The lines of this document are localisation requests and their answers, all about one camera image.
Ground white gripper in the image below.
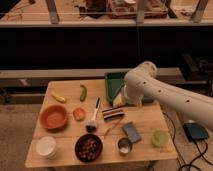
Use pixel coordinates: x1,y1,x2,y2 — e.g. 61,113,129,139
113,85,142,107

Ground blue sponge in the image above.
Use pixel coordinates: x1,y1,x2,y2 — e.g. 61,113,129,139
122,122,141,143

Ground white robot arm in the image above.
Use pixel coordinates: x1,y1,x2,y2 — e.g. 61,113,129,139
113,61,213,131

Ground small metal cup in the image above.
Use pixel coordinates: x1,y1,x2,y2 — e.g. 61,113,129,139
117,137,132,156

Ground light green cup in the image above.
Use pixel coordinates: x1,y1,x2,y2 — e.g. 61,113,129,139
151,130,168,147

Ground white plastic cup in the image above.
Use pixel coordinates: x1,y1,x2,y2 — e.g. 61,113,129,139
36,136,57,158

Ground green plastic tray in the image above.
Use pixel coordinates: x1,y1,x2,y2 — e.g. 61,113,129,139
105,71,154,106

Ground striped dark block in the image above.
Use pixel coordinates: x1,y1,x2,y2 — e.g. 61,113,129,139
102,108,125,121

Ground thin wooden spoon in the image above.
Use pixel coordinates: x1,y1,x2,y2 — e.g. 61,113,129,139
103,119,121,139

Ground green toy pepper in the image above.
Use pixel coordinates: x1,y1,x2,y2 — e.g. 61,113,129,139
80,85,87,102

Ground orange toy fruit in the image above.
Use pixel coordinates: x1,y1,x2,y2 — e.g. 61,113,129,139
73,107,86,121

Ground wooden table board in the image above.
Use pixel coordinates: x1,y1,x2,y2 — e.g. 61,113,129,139
25,79,177,168

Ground dark bowl with food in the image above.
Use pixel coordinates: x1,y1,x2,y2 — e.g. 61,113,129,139
75,134,103,162

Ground yellow toy banana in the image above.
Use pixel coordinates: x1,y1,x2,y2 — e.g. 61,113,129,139
51,93,67,103

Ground black box on floor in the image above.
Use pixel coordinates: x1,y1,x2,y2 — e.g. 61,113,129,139
183,122,209,141

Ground orange plastic bowl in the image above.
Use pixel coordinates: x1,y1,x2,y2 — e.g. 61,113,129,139
39,105,68,130

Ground black floor cables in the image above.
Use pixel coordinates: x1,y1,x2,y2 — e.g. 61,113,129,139
162,111,213,171

